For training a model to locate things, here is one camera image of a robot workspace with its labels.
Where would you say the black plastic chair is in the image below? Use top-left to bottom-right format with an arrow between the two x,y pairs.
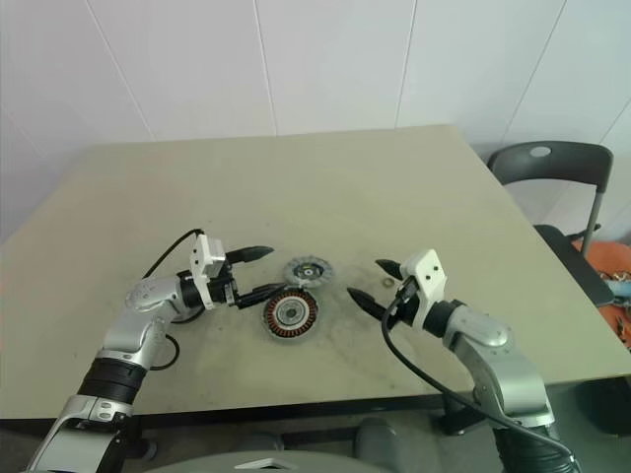
486,141 -> 616,306

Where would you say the small blue object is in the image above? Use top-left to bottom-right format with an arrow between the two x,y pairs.
604,271 -> 631,297

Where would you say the orange box with parts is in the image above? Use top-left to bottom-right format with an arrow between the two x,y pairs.
571,238 -> 631,354

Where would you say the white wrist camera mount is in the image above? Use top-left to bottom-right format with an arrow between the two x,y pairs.
397,248 -> 450,329
189,235 -> 228,310

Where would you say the large grey rounded shape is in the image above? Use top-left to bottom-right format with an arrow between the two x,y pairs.
162,433 -> 359,473

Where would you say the black table frame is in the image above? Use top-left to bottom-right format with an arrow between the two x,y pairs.
117,391 -> 494,459

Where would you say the silver motor with copper windings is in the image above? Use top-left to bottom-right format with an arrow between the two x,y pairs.
260,288 -> 324,341

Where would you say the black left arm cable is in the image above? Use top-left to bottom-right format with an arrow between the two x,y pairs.
142,228 -> 206,372

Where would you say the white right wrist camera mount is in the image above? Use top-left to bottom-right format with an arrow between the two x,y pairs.
397,248 -> 450,329

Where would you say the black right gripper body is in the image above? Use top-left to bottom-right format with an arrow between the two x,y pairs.
382,279 -> 421,326

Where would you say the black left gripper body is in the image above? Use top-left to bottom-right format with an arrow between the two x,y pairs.
209,263 -> 244,309

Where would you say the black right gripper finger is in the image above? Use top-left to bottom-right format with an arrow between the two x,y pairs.
374,258 -> 406,285
347,287 -> 390,321

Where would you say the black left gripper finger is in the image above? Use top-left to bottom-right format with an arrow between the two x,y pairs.
225,244 -> 275,265
231,283 -> 277,310

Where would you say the small grey rounded shape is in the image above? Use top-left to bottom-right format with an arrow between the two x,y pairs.
355,417 -> 398,473

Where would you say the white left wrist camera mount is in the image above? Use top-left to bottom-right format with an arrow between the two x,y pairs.
189,235 -> 228,310

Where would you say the grey finned motor cover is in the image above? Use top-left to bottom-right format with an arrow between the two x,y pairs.
282,253 -> 337,287

